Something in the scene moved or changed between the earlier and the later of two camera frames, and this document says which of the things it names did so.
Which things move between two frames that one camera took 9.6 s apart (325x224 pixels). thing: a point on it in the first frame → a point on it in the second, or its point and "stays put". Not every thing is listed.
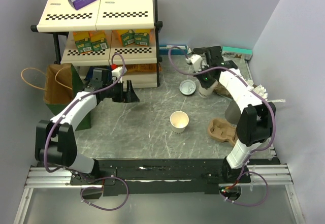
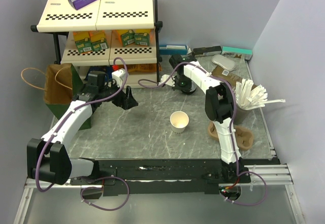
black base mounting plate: (160, 177) stays put
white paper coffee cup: (179, 121) stays put
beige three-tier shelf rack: (122, 28) stays put
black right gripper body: (204, 77) → (182, 83)
